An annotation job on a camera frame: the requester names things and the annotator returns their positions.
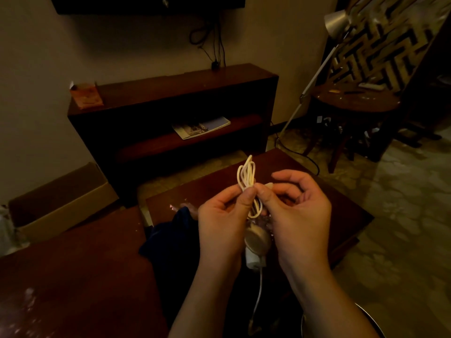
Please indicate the orange booklet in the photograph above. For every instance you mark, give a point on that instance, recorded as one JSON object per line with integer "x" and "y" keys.
{"x": 86, "y": 96}

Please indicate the white remote control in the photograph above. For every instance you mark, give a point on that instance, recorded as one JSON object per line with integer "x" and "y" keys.
{"x": 371, "y": 86}

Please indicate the dark wooden coffee table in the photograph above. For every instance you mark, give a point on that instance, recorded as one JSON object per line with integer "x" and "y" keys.
{"x": 345, "y": 214}

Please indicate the magazine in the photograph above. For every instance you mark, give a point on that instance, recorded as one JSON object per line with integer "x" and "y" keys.
{"x": 201, "y": 127}

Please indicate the cardboard box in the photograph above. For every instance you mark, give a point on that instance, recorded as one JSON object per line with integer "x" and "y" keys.
{"x": 60, "y": 207}

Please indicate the person's right hand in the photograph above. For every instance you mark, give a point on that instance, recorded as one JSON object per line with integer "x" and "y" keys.
{"x": 303, "y": 228}

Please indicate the person's right forearm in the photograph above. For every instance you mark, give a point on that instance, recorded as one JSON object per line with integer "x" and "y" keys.
{"x": 327, "y": 302}

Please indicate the round wooden side table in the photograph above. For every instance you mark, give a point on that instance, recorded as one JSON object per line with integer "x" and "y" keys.
{"x": 356, "y": 102}

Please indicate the person's dark blue trouser leg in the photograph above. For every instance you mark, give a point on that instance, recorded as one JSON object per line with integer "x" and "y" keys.
{"x": 172, "y": 249}

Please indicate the dark wooden shelf unit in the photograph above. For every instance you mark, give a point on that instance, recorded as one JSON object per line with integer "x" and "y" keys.
{"x": 169, "y": 102}

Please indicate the round metallic disc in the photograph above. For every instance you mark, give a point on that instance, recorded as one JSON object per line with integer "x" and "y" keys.
{"x": 257, "y": 241}

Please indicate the silver floor lamp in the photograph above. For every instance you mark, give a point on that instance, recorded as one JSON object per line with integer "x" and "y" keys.
{"x": 336, "y": 22}

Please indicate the black wall television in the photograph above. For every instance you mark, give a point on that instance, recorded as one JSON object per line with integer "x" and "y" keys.
{"x": 148, "y": 3}

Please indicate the person's left thumb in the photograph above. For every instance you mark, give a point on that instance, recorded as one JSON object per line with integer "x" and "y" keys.
{"x": 245, "y": 205}

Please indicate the person's left forearm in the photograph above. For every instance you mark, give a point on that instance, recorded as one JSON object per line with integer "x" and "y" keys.
{"x": 206, "y": 299}

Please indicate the person's right middle finger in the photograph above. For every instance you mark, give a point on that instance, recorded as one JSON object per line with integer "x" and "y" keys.
{"x": 287, "y": 189}

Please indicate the person's right thumb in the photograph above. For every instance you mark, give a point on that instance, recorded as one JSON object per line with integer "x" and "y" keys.
{"x": 267, "y": 204}

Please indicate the person's foot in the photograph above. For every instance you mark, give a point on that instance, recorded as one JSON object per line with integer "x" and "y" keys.
{"x": 189, "y": 209}

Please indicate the clear plastic bag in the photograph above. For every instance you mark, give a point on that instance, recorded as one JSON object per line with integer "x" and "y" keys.
{"x": 6, "y": 232}

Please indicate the person's left hand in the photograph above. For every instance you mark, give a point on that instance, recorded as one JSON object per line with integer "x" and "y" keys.
{"x": 220, "y": 232}

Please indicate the wooden lattice screen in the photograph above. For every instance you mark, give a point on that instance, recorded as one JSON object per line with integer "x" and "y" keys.
{"x": 387, "y": 38}

